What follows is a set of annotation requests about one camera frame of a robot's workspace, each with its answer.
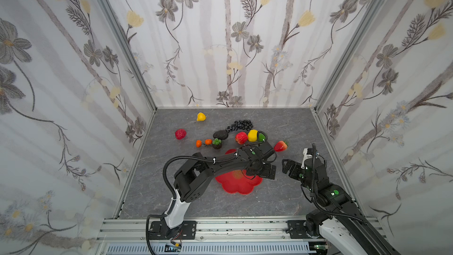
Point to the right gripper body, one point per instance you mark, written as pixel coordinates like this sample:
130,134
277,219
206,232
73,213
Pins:
294,169

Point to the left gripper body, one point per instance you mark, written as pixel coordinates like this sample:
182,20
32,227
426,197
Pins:
265,149

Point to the red apple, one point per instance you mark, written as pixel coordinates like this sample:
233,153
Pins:
241,138

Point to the red flower-shaped bowl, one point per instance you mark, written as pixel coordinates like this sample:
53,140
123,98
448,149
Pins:
238,182

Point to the dark avocado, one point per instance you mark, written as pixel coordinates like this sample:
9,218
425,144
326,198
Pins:
221,135

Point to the dark red raspberry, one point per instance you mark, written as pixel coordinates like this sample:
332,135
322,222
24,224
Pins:
180,134

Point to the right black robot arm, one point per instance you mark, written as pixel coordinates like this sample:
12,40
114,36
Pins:
336,218

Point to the green pepper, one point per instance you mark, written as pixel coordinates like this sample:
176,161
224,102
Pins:
261,136

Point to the red strawberry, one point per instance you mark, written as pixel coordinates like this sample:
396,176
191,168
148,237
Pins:
280,146

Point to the yellow lemon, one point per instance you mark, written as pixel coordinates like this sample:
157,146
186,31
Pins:
253,135

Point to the black grape bunch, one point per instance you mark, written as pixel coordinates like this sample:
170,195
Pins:
240,125

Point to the dark mangosteen green top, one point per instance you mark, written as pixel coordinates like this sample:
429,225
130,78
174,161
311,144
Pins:
217,143

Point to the small yellow pear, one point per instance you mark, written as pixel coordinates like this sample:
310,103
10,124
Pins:
201,117

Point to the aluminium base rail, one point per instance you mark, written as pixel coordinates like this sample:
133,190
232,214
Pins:
135,236

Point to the white vented cable duct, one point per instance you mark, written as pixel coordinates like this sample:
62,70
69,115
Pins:
257,248

